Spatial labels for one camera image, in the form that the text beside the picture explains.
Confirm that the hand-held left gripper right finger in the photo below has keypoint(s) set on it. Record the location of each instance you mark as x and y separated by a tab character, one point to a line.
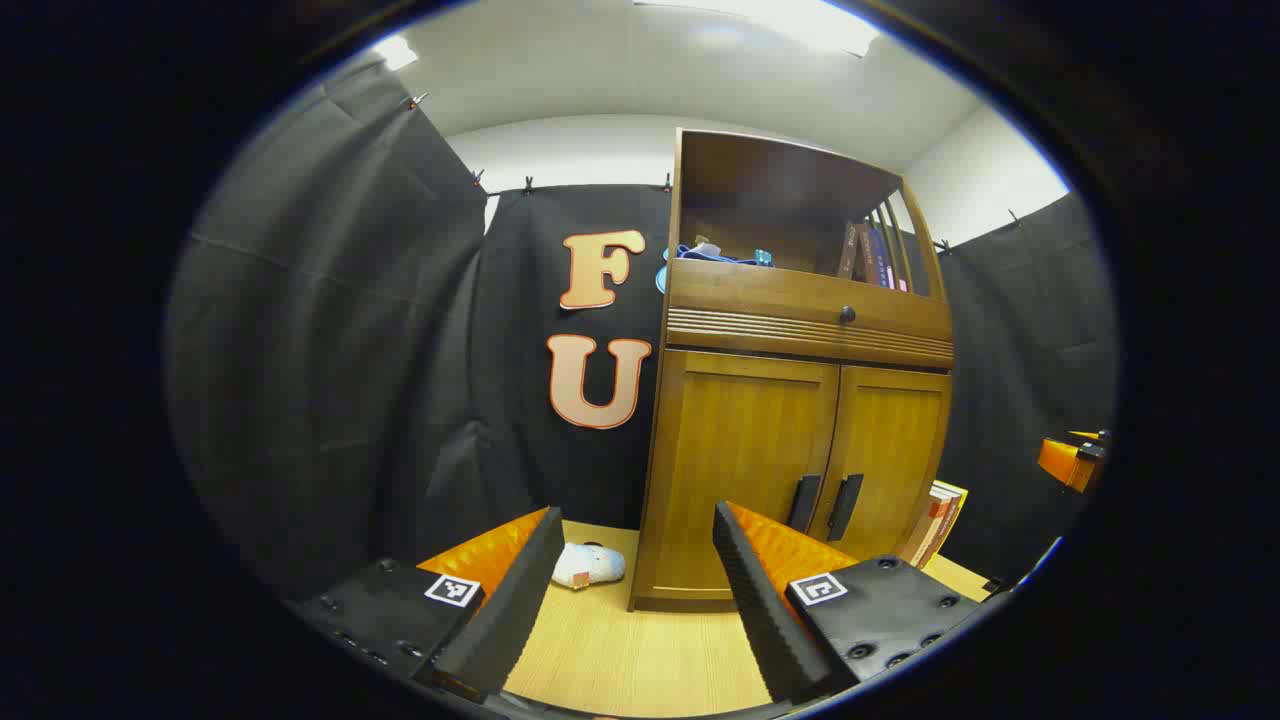
760	620

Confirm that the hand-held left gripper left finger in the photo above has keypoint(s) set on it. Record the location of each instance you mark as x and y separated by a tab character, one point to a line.
520	600

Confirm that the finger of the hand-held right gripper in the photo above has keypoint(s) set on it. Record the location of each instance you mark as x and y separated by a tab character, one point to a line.
1065	462

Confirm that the wooden shoe cabinet door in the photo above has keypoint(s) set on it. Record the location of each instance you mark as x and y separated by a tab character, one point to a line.
895	430
730	450

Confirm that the wooden double-door shoe cabinet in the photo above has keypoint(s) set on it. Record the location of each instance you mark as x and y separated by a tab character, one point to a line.
780	175

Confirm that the white plush toy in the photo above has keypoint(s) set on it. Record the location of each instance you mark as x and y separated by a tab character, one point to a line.
590	565

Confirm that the brown book with white spine text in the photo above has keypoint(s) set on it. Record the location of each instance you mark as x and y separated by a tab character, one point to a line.
941	525

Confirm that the black table clamp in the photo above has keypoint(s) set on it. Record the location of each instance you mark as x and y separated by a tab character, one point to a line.
995	585

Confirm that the beige book with orange band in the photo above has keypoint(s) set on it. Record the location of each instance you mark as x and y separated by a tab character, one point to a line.
922	528

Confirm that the dark blue book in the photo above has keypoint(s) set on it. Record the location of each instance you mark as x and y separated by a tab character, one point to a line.
882	260

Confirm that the upright brown book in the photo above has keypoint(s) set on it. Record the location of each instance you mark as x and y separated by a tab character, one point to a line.
866	255

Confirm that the black backdrop cloth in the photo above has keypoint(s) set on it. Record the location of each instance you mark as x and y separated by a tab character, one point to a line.
330	350

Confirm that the wooden drawer with black knob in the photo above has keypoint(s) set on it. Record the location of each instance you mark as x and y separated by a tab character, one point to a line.
760	295

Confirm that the large ceiling light panel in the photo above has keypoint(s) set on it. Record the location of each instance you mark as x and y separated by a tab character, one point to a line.
800	20

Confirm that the small ceiling light panel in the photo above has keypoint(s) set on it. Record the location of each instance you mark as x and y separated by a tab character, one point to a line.
396	52

